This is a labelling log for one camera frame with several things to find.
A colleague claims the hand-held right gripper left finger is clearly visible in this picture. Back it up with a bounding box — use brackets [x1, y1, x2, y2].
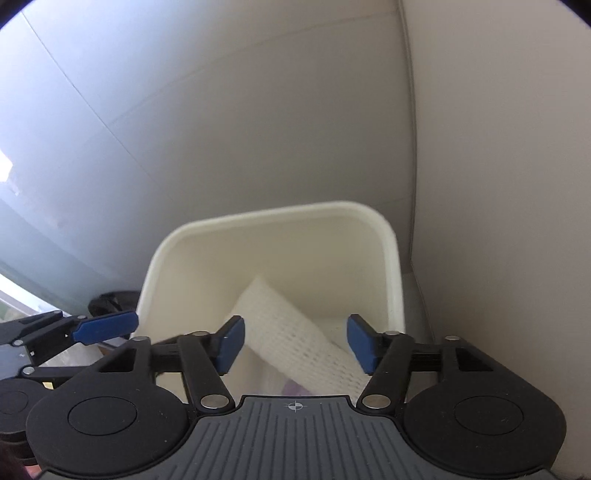
[92, 315, 246, 411]

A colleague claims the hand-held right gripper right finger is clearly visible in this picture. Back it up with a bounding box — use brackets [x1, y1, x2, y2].
[347, 314, 502, 411]

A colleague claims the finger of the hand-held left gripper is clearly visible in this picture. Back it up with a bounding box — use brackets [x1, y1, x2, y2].
[19, 344, 100, 384]
[0, 311, 140, 352]

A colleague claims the white plastic trash bin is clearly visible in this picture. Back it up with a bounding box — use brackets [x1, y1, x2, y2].
[136, 200, 407, 398]

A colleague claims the black curved object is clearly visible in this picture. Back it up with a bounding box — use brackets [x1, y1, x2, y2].
[89, 290, 140, 319]

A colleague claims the white foam net sleeve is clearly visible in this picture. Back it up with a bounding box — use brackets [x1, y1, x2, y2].
[225, 275, 371, 398]

